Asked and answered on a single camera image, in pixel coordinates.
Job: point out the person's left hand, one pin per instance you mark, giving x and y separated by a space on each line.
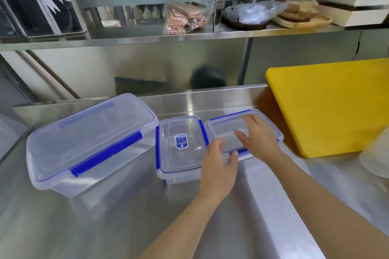
217 170

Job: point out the person's right hand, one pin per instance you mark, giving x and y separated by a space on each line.
263 142

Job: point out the person's right thumb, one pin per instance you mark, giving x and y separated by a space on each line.
241 138

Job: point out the person's left thumb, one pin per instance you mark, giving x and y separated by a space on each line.
232 157

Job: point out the small clear blue-clip container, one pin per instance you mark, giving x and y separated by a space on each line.
225 129

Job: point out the person's left forearm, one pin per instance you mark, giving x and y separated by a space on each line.
194 225

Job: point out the person's right forearm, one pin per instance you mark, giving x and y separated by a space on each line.
328 210

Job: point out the medium clear labelled container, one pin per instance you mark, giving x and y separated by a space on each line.
179 152

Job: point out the yellow cutting board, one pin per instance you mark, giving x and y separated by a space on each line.
331 107

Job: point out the dark wooden bowl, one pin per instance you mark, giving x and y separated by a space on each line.
240 25

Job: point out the stainless steel shelf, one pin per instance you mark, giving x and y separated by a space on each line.
182 38

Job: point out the crumpled clear plastic bag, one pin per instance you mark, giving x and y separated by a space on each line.
258 10

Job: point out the bag of brown crackers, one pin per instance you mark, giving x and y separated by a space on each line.
182 19

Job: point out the white plastic tub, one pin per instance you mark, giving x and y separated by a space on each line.
376 158

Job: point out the stack of wooden trays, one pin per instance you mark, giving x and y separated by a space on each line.
304 14

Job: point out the large clear blue-clip container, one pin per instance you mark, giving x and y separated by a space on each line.
88 140

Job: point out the dark gift box white ribbon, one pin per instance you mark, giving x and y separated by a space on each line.
33 3

